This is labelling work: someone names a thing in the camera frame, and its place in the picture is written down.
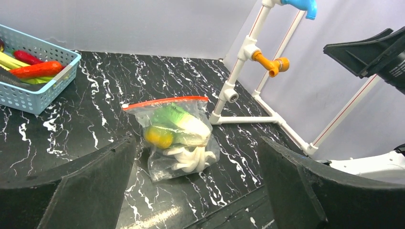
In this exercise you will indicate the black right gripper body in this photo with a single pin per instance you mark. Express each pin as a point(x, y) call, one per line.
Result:
point(382, 54)

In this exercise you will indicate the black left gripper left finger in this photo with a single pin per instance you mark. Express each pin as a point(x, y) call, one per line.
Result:
point(86, 193)

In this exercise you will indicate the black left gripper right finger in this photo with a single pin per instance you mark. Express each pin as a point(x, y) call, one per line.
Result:
point(306, 194)

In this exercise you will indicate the green yellow mango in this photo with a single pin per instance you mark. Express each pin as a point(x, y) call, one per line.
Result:
point(159, 136)

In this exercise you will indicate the white toy dumpling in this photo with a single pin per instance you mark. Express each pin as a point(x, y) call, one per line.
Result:
point(191, 161)

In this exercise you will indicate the clear zip bag orange zipper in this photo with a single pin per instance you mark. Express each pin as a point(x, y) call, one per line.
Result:
point(159, 165)

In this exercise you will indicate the green lettuce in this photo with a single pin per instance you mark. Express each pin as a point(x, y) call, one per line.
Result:
point(188, 129)

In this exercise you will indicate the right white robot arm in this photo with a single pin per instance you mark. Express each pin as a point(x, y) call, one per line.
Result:
point(391, 164)

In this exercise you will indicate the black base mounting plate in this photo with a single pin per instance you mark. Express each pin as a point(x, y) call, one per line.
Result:
point(252, 211)

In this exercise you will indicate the blue pipe fitting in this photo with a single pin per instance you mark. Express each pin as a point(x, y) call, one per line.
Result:
point(309, 6)

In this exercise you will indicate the orange pipe fitting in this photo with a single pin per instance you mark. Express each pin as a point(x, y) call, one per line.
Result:
point(274, 67)

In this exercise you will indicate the blue plastic basket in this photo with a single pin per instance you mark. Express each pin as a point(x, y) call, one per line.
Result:
point(29, 101)

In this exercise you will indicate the red chili pepper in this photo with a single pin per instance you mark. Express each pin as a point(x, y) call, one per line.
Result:
point(26, 57)
point(44, 69)

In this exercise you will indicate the dark grey toy vegetable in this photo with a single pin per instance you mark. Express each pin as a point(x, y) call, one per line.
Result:
point(7, 77)

